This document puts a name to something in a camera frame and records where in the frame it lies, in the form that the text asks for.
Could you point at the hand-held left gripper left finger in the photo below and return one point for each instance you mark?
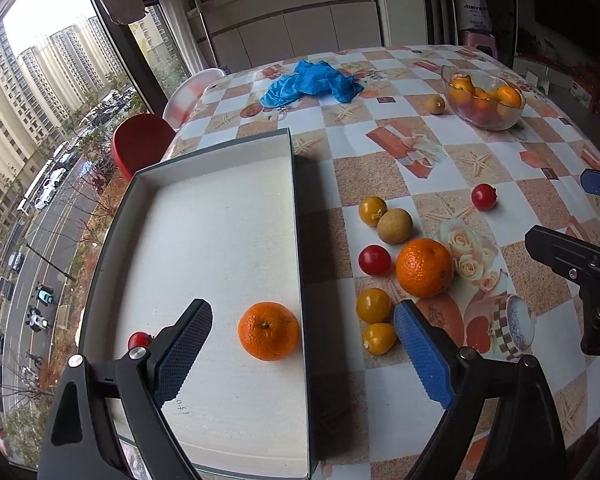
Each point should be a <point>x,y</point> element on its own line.
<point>185,355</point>

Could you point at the white bag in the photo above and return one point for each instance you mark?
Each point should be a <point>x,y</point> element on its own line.
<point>472,10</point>

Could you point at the brown round fruit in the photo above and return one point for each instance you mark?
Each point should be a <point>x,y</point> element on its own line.
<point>394,226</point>
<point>436,104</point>

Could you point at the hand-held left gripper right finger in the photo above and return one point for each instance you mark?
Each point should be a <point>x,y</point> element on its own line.
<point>422,350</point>

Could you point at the small red fruit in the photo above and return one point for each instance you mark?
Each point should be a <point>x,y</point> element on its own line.
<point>375,260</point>
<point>138,341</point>
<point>484,196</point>

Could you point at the large orange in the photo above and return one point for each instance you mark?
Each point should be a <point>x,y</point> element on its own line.
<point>424,267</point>

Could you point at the glass bowl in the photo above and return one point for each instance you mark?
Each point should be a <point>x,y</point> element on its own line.
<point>485,115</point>

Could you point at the small mandarin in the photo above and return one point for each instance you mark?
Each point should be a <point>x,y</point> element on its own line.
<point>509,96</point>
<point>481,95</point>
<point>462,84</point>

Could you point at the white cabinet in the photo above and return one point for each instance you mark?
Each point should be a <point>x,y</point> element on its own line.
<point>290,25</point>

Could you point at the white cardboard box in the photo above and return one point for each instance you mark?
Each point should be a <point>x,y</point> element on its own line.
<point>220,240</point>

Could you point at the blue cloth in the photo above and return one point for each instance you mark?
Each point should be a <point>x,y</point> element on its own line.
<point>310,84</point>

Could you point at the small yellow fruit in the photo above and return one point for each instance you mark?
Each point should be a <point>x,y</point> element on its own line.
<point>372,210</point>
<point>373,305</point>
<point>379,337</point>

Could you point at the dark red fruit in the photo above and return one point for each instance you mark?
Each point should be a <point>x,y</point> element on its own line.
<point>480,110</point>

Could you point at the white plastic basin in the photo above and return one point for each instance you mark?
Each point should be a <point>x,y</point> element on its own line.
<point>185,92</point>

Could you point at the grey hanging panel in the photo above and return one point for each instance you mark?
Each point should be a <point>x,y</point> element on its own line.
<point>117,2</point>

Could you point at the red gift boxes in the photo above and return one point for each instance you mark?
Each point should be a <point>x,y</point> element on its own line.
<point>597,85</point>

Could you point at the red plastic chair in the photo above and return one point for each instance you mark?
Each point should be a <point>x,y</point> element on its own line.
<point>140,142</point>

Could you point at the checkered tablecloth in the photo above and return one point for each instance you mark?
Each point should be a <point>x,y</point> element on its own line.
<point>480,160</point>

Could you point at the pink stool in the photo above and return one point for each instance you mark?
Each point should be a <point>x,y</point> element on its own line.
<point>478,42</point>

